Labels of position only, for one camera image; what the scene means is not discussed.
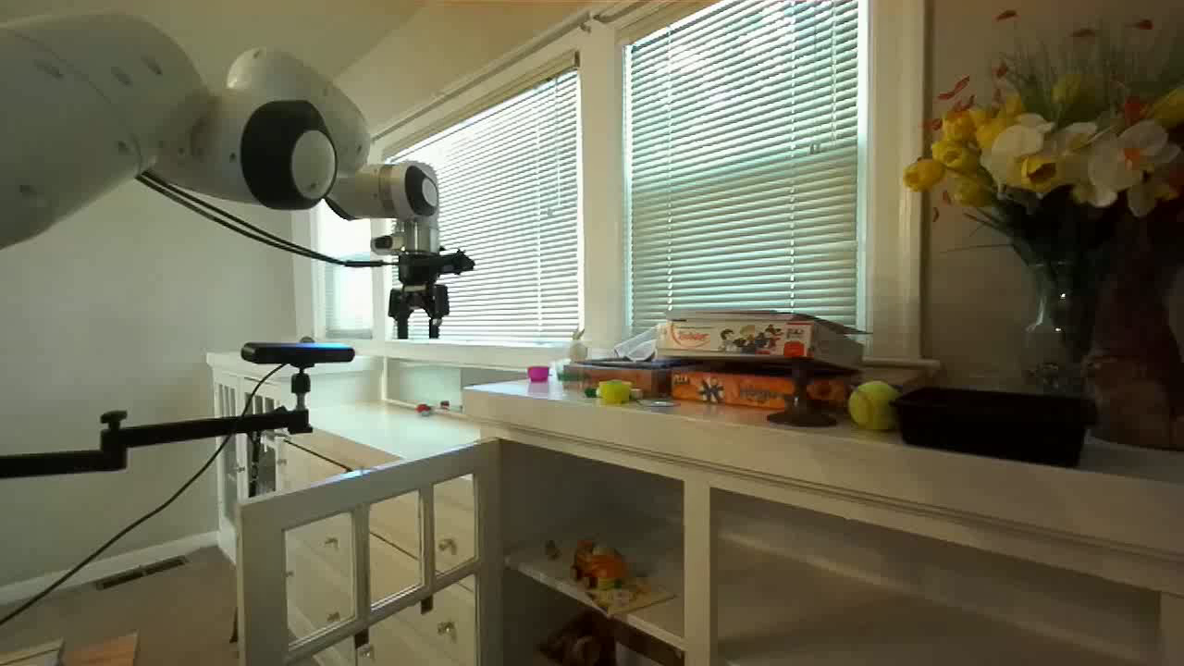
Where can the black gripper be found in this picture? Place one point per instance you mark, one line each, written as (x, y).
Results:
(421, 300)

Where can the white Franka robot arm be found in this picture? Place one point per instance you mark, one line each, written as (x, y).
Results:
(77, 113)

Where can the white paned cabinet door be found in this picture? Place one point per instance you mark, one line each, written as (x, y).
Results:
(266, 566)

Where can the white cabinet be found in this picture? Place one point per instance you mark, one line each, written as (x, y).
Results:
(862, 474)

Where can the white dresser with drawers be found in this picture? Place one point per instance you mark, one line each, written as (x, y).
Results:
(370, 428)

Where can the small pink cup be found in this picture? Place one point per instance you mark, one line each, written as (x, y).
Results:
(539, 375)

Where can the small pale figurine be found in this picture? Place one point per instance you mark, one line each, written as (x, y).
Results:
(579, 348)

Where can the brown case files box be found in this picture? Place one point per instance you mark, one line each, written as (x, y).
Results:
(617, 375)

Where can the small yellow-green cup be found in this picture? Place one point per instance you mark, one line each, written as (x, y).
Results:
(617, 393)

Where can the window blinds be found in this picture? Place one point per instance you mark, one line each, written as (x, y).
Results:
(603, 187)

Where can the orange toy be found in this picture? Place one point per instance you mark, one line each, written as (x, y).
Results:
(597, 566)

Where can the orange board game box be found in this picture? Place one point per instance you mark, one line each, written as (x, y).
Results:
(743, 391)

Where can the white board game box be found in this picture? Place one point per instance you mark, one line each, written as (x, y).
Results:
(754, 339)

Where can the dark brown toy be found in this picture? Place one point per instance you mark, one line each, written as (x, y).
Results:
(579, 636)

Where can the wide white window blind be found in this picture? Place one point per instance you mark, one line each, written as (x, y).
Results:
(743, 159)

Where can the yellow tennis ball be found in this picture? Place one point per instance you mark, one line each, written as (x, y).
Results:
(875, 404)

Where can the black plastic tray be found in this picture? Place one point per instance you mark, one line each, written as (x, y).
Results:
(993, 428)

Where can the yellow and white flower bouquet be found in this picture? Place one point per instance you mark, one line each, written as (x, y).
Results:
(1023, 150)

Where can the clear glass vase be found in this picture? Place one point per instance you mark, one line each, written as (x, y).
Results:
(1060, 326)

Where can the dark brown vase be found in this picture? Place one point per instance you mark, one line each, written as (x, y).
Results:
(1140, 344)

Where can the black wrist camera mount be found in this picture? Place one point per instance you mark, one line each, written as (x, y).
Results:
(432, 264)

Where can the black stereo camera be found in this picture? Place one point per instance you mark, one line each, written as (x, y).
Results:
(296, 354)

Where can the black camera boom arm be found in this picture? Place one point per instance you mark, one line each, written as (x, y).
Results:
(185, 429)

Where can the black pedestal stand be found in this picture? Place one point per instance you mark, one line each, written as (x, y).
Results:
(806, 409)

